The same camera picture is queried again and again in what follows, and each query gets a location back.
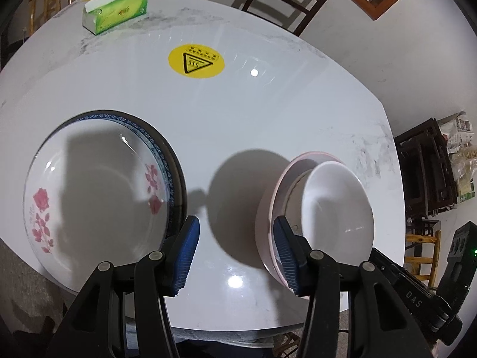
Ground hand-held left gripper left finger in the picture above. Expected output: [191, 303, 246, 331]
[45, 215, 201, 358]

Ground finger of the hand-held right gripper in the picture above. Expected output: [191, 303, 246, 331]
[368, 247, 414, 291]

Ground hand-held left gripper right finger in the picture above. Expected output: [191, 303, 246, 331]
[273, 215, 435, 358]

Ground large pink bowl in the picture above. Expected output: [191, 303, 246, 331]
[255, 151, 373, 299]

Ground large blue floral plate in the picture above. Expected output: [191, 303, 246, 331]
[75, 109, 188, 249]

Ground white bowl with blue stripe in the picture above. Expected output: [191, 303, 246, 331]
[300, 161, 375, 295]

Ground white bowl with pink stripe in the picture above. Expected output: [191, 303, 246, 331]
[280, 168, 312, 235]

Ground small blue floral plate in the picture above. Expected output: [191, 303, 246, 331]
[76, 114, 176, 239]

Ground white plate with pink flowers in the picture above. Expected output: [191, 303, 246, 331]
[23, 117, 174, 295]

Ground stacked dark wooden chairs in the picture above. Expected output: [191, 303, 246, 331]
[394, 117, 458, 219]

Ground pile of printed papers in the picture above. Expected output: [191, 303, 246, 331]
[438, 111, 477, 204]

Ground round yellow warning sticker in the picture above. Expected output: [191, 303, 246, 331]
[168, 44, 226, 79]

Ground green tissue box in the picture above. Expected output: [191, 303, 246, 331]
[81, 0, 148, 36]

